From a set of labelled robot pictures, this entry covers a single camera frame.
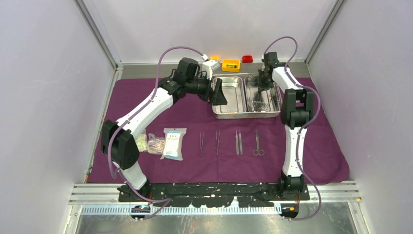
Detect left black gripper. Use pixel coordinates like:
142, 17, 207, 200
186, 72, 227, 106

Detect steel instrument tray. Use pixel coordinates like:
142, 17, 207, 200
212, 73, 282, 119

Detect orange yellow toy block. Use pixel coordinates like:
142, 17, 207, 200
222, 59, 241, 73

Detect steel tweezers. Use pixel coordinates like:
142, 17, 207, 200
200, 132, 204, 157
215, 130, 220, 156

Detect steel surgical scissors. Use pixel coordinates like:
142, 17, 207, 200
253, 129, 264, 156
252, 89, 265, 112

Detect purple cloth wrap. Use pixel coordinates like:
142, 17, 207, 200
87, 76, 351, 185

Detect white sterile pouch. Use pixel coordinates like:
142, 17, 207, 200
161, 128, 187, 161

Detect pink clear packet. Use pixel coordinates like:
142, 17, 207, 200
147, 133, 165, 155

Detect green packet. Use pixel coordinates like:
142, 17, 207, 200
135, 133, 148, 153

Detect steel surgical forceps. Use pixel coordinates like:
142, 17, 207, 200
263, 94, 277, 112

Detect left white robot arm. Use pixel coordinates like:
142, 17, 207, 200
101, 58, 227, 202

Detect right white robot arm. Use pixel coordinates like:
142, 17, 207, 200
258, 52, 315, 200

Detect red block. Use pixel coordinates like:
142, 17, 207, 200
242, 55, 254, 63

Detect small orange block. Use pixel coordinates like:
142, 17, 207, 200
209, 56, 221, 62

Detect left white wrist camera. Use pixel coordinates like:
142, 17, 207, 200
201, 54, 220, 80

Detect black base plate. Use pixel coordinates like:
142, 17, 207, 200
138, 183, 310, 208

